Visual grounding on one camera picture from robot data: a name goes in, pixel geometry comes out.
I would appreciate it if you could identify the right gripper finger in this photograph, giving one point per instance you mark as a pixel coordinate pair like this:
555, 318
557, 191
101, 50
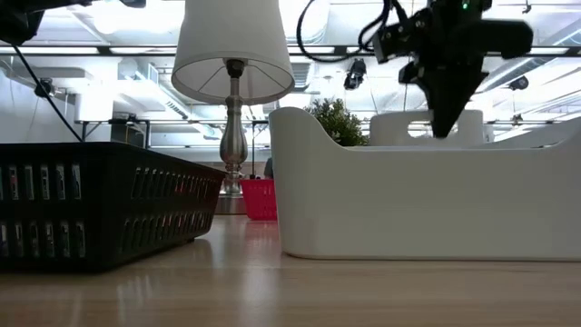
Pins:
447, 104

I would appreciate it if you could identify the red slotted plastic basket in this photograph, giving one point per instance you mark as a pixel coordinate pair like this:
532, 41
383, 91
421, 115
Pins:
258, 200

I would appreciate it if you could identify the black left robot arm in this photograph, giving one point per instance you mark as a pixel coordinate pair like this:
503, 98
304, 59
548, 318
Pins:
16, 22

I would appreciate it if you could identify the white plastic storage bin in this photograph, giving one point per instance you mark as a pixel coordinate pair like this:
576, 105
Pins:
390, 129
408, 204

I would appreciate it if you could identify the black ceiling spotlight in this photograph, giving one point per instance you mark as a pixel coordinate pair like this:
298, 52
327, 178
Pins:
355, 75
518, 83
44, 87

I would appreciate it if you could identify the potted green artificial plant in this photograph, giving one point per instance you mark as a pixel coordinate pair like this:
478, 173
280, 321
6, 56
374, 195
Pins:
338, 122

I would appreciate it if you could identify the silver metal lamp base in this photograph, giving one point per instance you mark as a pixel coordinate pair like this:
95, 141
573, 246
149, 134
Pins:
233, 145

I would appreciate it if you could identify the white fabric lamp shade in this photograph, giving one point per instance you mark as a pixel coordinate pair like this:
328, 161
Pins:
231, 32

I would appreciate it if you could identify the black background workstation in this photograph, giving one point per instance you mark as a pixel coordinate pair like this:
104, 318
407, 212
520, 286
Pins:
129, 134

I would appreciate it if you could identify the black slotted plastic basket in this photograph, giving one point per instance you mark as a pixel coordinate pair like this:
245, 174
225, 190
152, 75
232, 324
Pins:
113, 204

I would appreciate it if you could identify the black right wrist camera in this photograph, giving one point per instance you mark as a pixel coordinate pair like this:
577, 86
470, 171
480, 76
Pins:
397, 41

